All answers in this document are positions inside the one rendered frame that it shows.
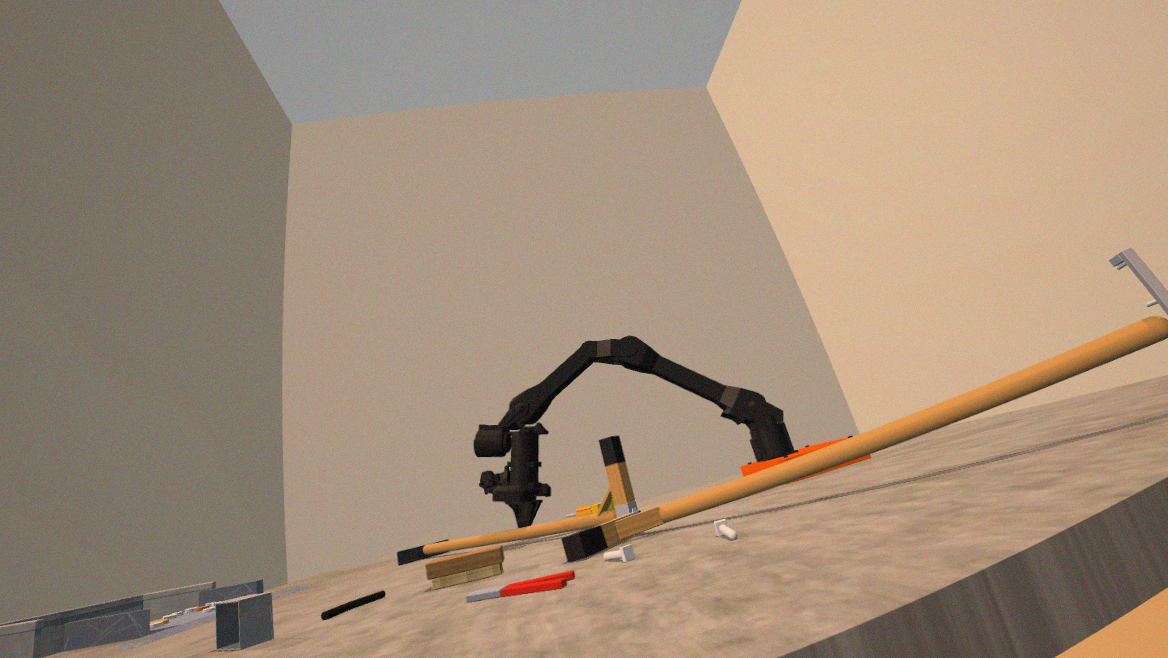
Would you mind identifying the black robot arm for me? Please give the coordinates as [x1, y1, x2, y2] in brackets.
[474, 335, 799, 462]

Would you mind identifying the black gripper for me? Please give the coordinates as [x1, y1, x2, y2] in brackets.
[492, 456, 551, 528]

